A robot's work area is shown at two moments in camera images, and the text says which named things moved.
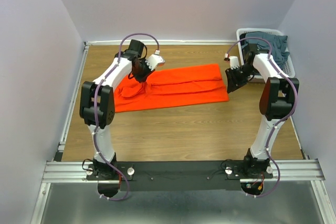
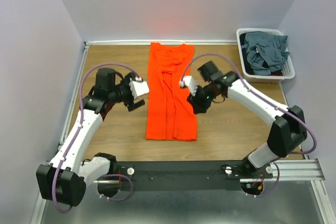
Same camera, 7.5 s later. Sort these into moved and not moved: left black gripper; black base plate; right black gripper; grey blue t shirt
Moved: left black gripper; right black gripper
Not moved: grey blue t shirt; black base plate
